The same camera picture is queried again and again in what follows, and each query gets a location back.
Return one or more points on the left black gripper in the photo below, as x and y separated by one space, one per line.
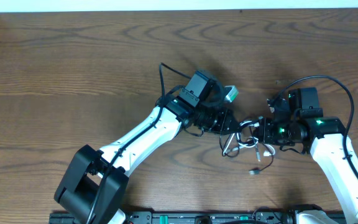
226 121

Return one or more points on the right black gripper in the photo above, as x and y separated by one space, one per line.
262 132

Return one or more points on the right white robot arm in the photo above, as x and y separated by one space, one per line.
299 119

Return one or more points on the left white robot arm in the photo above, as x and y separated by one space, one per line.
95 181

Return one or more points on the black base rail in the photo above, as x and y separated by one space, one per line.
191 218

